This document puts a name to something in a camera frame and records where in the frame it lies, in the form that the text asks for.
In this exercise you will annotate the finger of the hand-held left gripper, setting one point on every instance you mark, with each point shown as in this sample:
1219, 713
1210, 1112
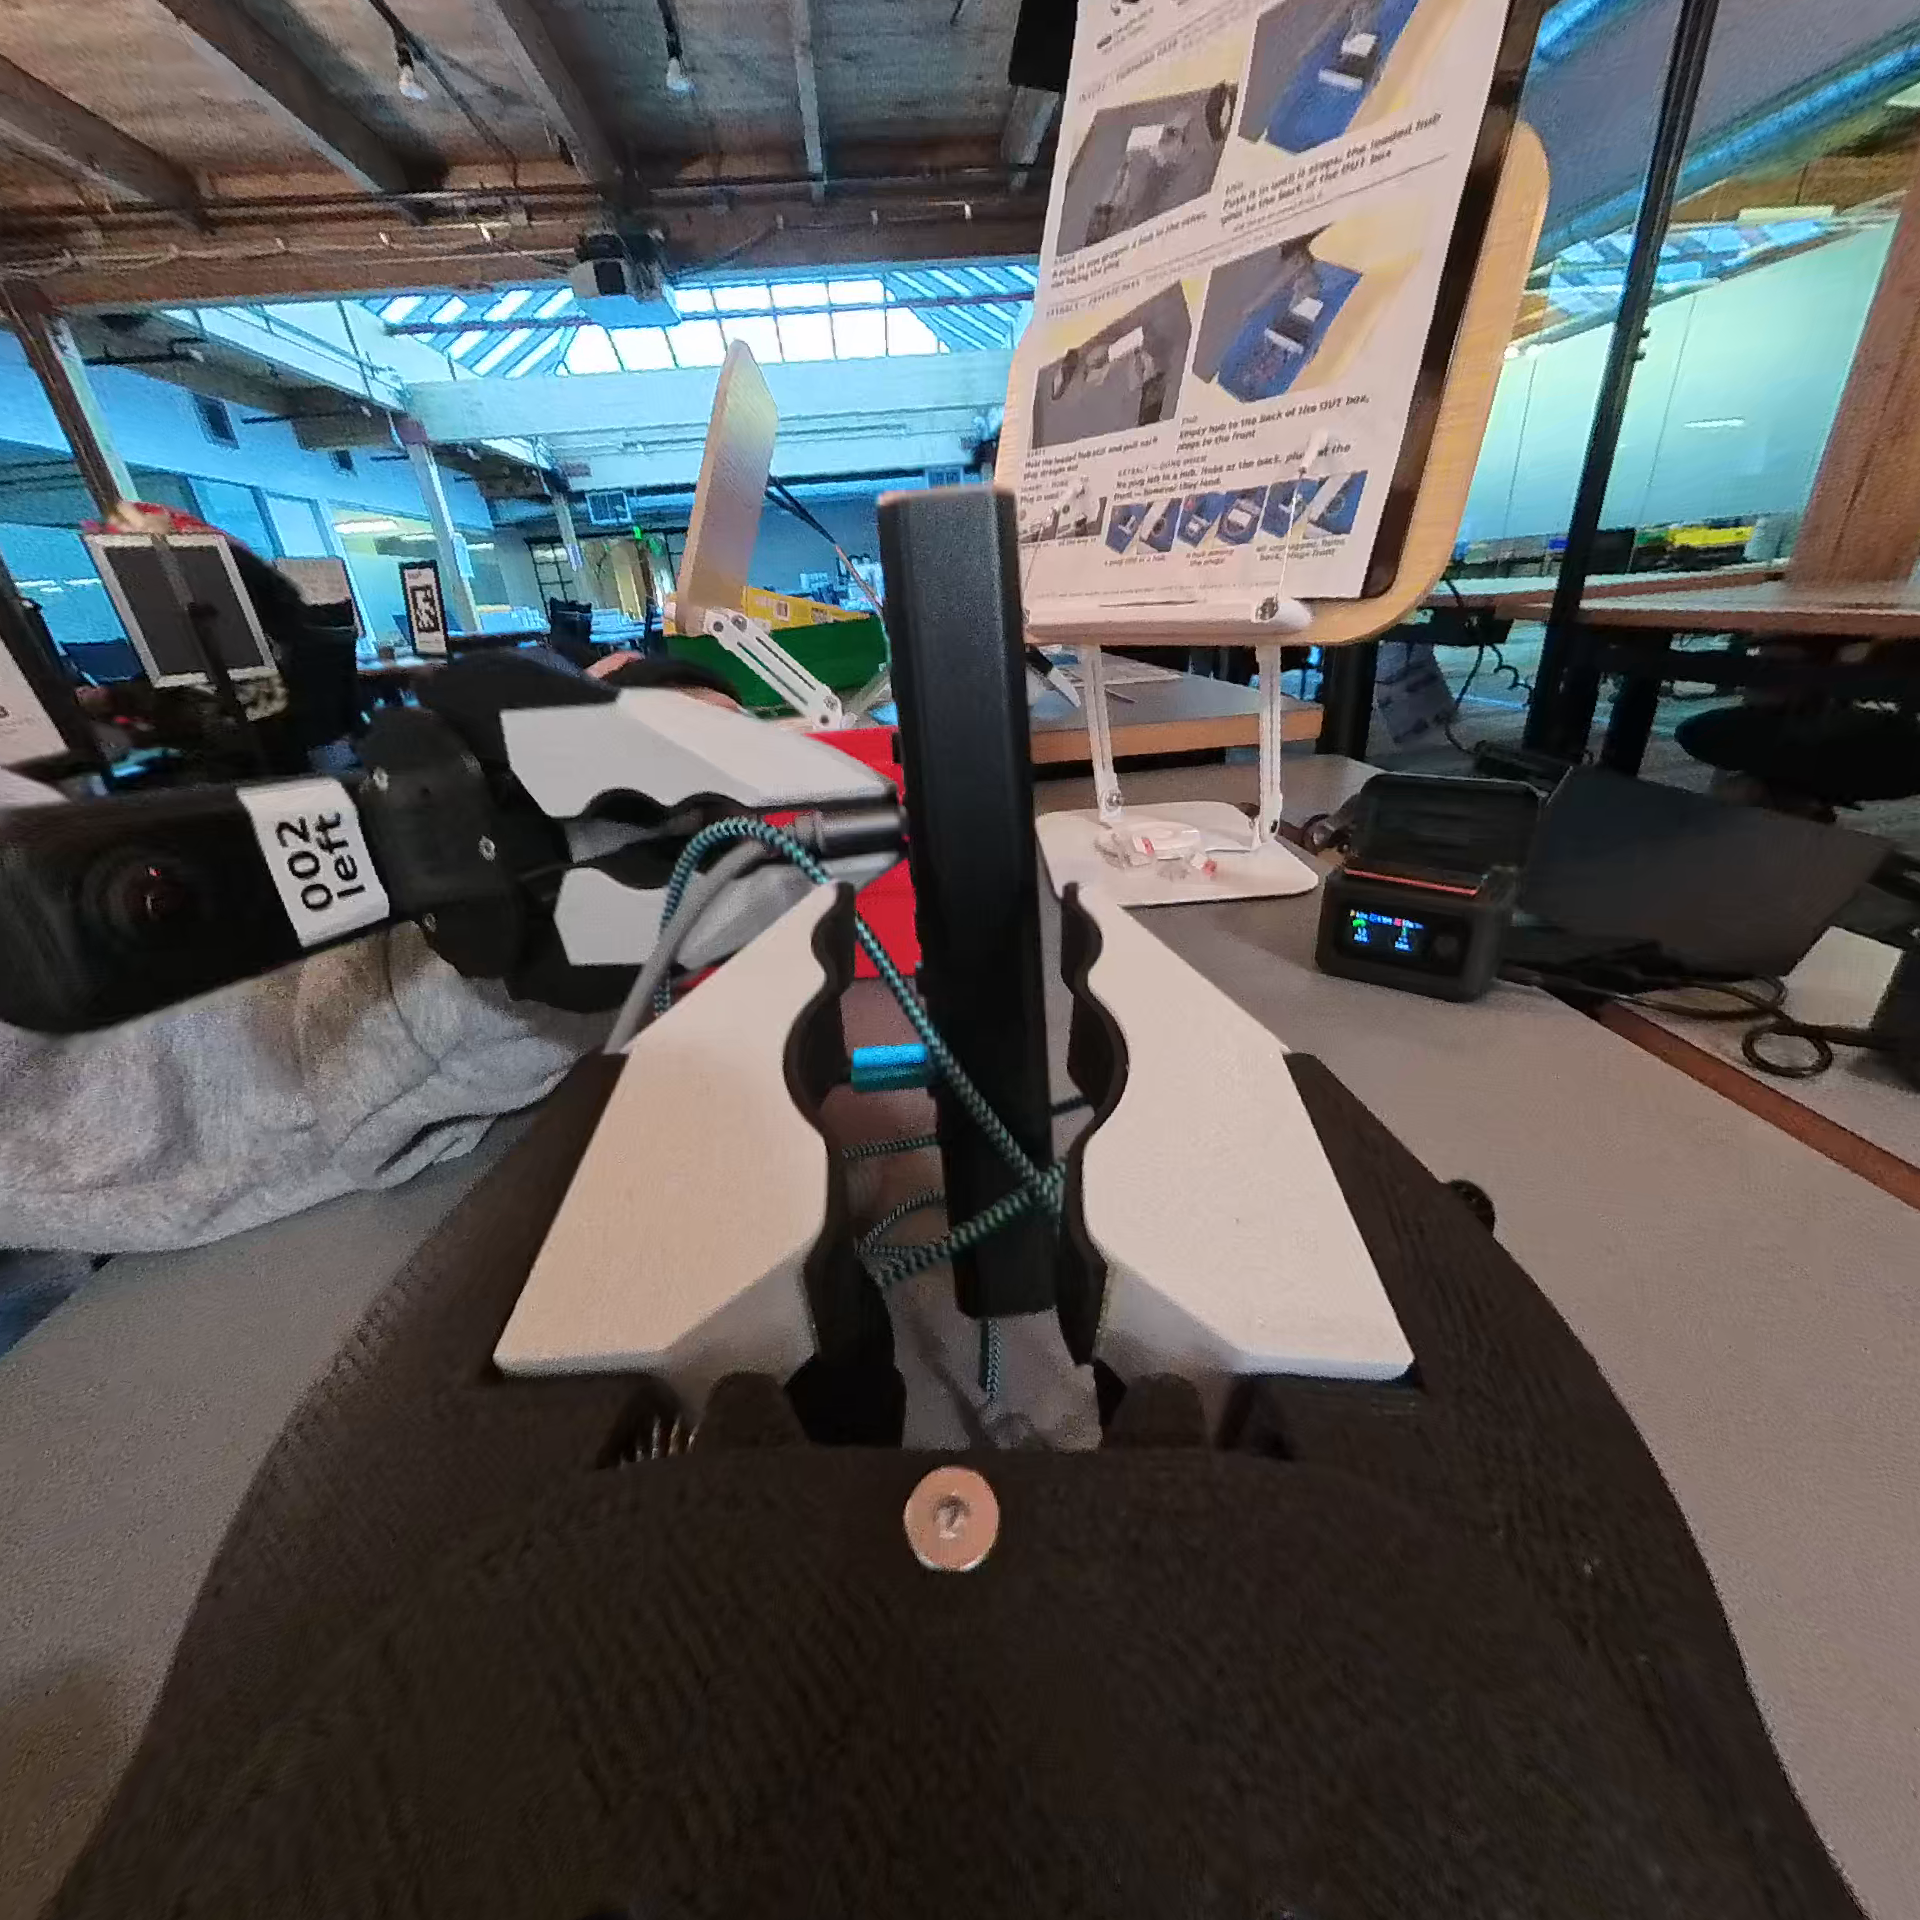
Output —
600, 924
676, 750

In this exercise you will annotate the black device with display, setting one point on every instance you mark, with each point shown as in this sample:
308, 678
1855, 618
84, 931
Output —
1426, 901

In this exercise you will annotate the wooden desk with black legs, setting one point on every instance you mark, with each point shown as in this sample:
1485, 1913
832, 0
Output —
1726, 610

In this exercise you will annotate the wooden post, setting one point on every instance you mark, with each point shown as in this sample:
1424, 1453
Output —
1861, 406

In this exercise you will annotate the black usb hub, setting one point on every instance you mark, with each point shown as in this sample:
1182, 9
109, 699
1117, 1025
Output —
967, 750

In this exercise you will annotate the person's left hand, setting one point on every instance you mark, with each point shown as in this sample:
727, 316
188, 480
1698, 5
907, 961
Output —
644, 673

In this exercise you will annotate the white ceiling device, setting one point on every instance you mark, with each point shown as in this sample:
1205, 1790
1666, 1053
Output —
615, 269

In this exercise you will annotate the standing tag sign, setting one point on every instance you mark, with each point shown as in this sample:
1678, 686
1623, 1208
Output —
425, 610

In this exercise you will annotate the white bordered black card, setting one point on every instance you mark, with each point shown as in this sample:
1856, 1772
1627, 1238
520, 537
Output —
180, 610

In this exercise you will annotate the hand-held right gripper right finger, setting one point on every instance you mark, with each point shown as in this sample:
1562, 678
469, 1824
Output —
1247, 1200

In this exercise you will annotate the instruction board on white stand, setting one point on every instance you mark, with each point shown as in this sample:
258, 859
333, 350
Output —
1200, 300

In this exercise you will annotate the person's left forearm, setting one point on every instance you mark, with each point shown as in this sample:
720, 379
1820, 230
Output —
227, 1112

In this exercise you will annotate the green and yellow bin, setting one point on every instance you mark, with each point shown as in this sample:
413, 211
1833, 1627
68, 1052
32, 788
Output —
796, 653

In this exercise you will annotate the red bin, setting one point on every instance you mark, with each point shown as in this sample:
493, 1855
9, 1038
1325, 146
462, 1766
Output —
841, 758

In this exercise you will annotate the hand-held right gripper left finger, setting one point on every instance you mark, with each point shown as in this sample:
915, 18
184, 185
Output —
660, 1200

